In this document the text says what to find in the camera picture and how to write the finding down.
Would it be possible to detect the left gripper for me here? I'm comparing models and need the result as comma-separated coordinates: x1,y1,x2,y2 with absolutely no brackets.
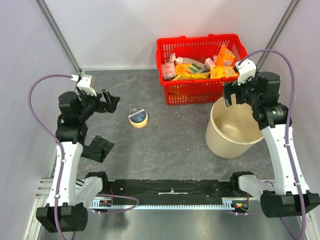
77,89,119,121

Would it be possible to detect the black trash bag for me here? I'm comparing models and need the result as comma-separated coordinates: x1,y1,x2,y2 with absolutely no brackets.
81,135,115,163

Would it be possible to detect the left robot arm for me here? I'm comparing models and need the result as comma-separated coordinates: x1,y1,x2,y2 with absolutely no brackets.
35,89,120,233

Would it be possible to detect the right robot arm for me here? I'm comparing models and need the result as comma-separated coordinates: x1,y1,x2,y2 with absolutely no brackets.
223,72,320,218

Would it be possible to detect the beige trash bin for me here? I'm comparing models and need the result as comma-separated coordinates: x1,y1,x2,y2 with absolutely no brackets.
205,94,264,159

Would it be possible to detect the yellow snack box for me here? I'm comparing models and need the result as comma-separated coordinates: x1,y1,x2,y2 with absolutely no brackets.
210,66,239,79

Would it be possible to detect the yellow snack bag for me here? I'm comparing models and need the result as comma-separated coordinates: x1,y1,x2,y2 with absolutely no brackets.
172,72,210,81

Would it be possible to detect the masking tape roll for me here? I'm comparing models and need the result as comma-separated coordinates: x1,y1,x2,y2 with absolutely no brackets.
128,108,149,128

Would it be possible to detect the orange carton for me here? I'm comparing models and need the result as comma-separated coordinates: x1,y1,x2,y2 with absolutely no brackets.
214,44,236,67

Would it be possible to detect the pink small packet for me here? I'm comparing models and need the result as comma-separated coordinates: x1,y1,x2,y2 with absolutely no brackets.
204,57,216,70

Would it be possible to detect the green yellow packet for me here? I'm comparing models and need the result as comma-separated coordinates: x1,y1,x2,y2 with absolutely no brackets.
185,63,203,75

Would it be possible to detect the red plastic basket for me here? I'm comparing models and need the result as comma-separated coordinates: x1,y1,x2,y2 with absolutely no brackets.
155,33,248,105

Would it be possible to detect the orange snack pack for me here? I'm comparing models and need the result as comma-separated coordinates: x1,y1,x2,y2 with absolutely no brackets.
175,63,192,76

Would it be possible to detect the pink capped bottle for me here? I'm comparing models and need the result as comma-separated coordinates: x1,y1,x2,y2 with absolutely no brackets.
169,53,205,68

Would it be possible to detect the pink pouch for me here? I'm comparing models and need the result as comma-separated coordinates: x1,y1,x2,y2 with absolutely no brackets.
162,62,177,80

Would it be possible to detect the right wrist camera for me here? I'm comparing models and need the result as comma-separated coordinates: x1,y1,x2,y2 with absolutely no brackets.
234,58,257,86

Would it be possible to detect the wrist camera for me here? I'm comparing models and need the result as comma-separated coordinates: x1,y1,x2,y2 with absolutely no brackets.
71,74,97,97
234,58,257,86

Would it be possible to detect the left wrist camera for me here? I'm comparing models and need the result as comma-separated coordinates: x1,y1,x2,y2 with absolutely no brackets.
71,74,97,97

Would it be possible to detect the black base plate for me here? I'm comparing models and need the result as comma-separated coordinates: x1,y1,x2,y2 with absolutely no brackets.
103,179,247,206

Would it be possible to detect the slotted cable duct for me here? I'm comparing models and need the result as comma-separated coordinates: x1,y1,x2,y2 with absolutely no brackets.
89,197,249,211

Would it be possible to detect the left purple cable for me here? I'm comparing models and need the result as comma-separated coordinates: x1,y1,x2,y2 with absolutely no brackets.
27,74,140,240

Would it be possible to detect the purple cable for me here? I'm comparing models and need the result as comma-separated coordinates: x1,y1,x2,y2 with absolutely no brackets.
231,48,307,240
27,74,140,240

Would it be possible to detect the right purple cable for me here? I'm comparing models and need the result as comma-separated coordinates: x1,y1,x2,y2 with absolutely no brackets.
231,48,307,240

